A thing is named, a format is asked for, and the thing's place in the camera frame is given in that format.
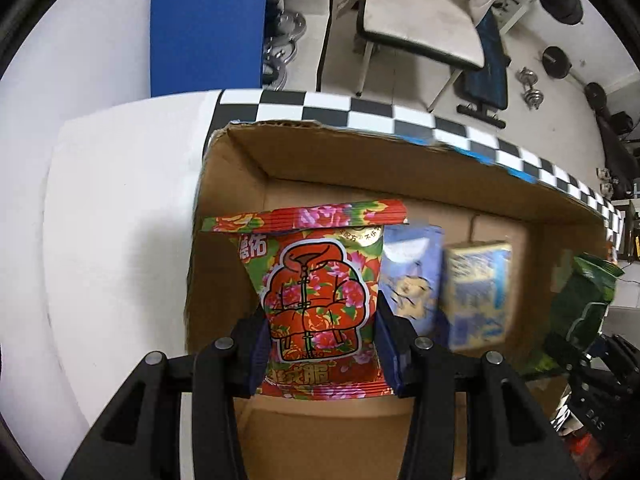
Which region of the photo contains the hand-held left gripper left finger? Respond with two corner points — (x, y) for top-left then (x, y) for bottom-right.
(63, 310), (273, 480)

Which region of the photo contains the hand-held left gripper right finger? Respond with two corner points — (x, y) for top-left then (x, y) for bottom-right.
(375, 296), (583, 480)

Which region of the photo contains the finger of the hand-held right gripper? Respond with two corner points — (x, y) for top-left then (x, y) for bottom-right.
(570, 332), (632, 378)

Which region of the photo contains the green snack packet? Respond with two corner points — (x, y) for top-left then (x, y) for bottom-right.
(517, 254), (626, 376)

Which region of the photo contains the red floral snack packet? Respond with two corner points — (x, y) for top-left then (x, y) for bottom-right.
(200, 200), (409, 402)

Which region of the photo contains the brown cardboard box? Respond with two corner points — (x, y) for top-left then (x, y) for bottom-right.
(184, 120), (622, 480)

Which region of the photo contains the pale blue snack packet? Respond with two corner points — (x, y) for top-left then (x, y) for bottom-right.
(379, 222), (446, 347)

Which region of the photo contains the blue and yellow snack packet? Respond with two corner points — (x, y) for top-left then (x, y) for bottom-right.
(442, 241), (514, 352)

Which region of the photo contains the black and white checkered cloth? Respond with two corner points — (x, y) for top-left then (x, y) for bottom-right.
(214, 88), (626, 248)

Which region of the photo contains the black weight plate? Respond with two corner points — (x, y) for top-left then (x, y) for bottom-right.
(542, 45), (572, 79)
(584, 81), (609, 112)
(539, 0), (584, 26)

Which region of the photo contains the chrome dumbbell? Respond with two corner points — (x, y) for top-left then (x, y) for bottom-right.
(517, 67), (549, 111)

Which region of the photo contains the blue weight bench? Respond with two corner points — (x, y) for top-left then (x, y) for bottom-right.
(456, 10), (512, 129)

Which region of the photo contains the stack of silver weight plates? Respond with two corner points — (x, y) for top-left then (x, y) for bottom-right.
(261, 10), (307, 87)

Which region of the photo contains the beige padded chair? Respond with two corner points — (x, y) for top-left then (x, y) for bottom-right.
(345, 0), (487, 113)

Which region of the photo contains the blue upright mat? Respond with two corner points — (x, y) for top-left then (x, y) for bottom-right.
(149, 0), (272, 99)

